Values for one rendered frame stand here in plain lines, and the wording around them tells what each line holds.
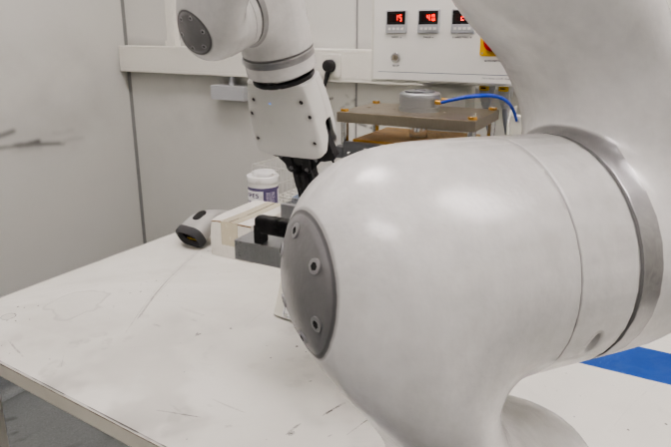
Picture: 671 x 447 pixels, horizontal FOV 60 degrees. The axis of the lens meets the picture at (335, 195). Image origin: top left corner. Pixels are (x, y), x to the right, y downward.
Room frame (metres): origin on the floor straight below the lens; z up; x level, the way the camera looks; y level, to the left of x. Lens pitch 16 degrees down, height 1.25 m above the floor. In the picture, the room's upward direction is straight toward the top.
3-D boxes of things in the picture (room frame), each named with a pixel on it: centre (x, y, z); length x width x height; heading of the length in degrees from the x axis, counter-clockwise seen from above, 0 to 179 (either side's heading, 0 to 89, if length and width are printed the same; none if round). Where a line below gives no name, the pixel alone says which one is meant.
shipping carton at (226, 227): (1.33, 0.20, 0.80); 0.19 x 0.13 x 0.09; 148
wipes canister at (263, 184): (1.52, 0.20, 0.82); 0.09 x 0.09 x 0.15
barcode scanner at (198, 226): (1.40, 0.31, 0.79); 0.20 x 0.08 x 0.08; 148
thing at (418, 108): (1.15, -0.20, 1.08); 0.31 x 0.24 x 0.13; 62
